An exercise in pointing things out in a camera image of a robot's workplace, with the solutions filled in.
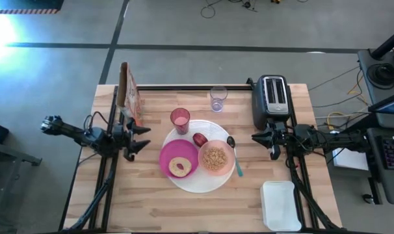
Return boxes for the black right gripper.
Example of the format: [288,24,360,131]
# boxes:
[251,121,291,161]

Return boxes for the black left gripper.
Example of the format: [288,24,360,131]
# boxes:
[113,118,152,163]

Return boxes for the spoon with teal handle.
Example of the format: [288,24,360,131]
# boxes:
[226,135,244,178]

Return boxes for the magenta plastic plate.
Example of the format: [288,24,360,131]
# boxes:
[158,138,201,179]

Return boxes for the orange pumpkin cereal box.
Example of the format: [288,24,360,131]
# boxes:
[116,61,144,128]

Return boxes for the red translucent tumbler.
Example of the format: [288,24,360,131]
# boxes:
[169,107,191,136]

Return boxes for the bagel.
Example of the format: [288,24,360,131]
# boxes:
[168,156,192,179]

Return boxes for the clear drinking glass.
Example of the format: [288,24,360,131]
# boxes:
[209,85,229,114]

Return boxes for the red apple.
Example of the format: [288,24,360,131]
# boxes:
[192,132,209,148]

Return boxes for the peach plastic bowl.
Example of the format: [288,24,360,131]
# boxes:
[197,139,237,177]

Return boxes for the white plastic container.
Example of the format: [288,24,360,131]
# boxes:
[259,180,303,233]

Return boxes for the dark two-slot toaster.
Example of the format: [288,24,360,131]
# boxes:
[251,74,296,130]

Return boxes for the cereal pile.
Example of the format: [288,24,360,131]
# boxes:
[202,146,229,172]

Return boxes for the white round woven placemat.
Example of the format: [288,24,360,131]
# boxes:
[161,119,237,194]

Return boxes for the white paper sheet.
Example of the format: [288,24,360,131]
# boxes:
[332,148,371,172]

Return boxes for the laptop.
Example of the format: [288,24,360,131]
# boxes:
[367,90,394,129]

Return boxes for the grey metal cart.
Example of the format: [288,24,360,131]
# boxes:
[0,139,43,234]

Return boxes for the grey desk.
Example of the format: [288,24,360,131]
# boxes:
[357,48,394,205]

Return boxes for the yellow cable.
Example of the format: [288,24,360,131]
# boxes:
[326,83,371,128]

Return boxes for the black metal table frame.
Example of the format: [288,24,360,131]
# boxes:
[59,83,347,234]

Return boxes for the round black coiled cable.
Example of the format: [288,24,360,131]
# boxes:
[366,62,394,90]

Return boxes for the black cable loop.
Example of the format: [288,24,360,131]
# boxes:
[200,4,217,20]

